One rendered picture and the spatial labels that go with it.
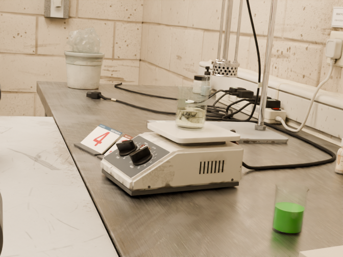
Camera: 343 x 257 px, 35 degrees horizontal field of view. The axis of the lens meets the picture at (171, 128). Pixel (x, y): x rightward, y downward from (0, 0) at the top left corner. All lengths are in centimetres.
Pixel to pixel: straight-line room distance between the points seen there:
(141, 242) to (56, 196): 19
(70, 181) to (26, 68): 239
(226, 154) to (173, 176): 10
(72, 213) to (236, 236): 22
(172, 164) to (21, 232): 26
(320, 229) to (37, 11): 264
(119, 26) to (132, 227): 264
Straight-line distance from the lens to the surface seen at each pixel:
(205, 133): 88
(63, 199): 80
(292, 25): 165
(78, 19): 326
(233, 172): 89
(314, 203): 88
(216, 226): 73
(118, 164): 86
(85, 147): 109
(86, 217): 73
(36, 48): 324
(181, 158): 83
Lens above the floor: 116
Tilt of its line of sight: 11 degrees down
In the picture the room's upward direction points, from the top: 4 degrees clockwise
